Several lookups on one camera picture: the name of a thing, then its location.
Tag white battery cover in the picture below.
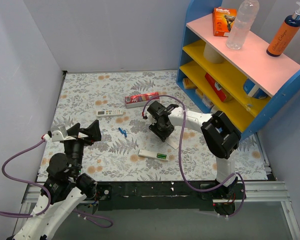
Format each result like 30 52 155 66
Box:
165 138 179 150

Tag green battery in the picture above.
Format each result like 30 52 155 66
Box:
156 153 167 157
156 156 167 161

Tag white remote control back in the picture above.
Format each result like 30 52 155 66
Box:
138 149 168 162

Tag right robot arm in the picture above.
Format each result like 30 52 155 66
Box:
147 101 241 199

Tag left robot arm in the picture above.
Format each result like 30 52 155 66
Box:
10 120 102 240

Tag white air conditioner remote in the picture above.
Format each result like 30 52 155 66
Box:
96 109 124 118

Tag blue batteries on mat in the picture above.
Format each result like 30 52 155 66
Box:
118 127 127 138

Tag red toothpaste box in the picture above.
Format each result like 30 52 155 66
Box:
124 92 160 109

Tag floral table mat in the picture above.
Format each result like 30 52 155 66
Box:
37 71 270 182

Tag yellow soap pack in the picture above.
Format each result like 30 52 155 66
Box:
182 77 197 90

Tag red box on shelf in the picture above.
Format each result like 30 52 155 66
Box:
205 73 231 103

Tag beige paper roll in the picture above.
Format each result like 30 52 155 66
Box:
203 43 225 64

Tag blue yellow pink shelf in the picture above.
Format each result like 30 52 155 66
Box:
176 0 300 139

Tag blue white container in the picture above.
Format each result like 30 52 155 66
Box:
243 78 268 100

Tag orange razor box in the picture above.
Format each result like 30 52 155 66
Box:
212 7 237 37

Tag clear plastic bottle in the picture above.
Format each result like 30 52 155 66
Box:
226 0 260 50

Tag orange pump lotion bottle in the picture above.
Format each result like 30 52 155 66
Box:
266 1 300 57

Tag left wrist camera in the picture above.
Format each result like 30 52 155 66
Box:
41 125 68 142

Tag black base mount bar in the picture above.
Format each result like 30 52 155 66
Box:
89 180 246 215

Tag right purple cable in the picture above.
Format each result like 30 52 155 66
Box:
141 94 247 218

